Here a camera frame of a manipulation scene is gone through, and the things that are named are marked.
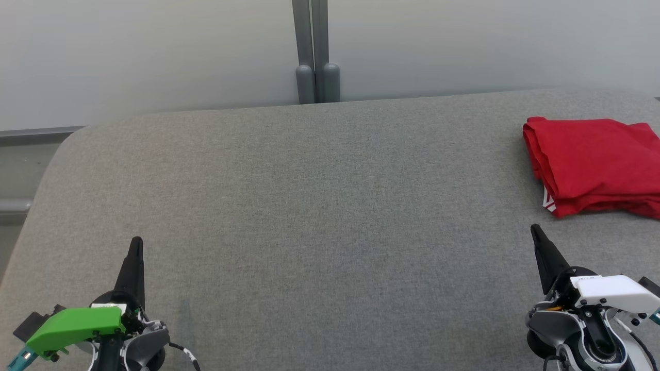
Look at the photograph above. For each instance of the grey wall baseboard rail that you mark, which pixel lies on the grey wall baseboard rail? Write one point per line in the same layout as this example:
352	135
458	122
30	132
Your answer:
36	135

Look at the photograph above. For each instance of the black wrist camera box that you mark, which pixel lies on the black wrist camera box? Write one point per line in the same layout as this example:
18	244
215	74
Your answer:
33	322
650	286

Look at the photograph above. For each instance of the grey fabric sofa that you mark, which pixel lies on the grey fabric sofa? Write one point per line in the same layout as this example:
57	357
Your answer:
335	232

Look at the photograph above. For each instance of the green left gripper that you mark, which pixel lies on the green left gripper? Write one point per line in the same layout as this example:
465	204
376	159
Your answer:
77	324

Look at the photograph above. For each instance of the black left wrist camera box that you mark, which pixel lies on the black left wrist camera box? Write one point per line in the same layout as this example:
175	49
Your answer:
33	322

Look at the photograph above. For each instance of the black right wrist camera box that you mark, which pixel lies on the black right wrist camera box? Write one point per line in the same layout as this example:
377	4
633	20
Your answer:
650	286

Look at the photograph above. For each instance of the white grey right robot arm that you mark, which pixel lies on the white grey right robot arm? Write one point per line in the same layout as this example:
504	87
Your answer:
557	324

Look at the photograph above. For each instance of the grey horizontal floor bar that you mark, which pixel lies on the grey horizontal floor bar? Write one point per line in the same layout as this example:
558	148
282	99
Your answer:
14	206

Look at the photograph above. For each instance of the red Bulls 23 jersey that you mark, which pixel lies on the red Bulls 23 jersey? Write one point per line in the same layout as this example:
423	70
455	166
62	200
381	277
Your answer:
598	154

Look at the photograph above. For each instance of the grey partition post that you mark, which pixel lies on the grey partition post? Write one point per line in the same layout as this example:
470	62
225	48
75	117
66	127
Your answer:
304	51
327	51

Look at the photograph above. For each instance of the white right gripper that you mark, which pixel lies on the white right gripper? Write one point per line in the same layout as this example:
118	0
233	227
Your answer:
613	291

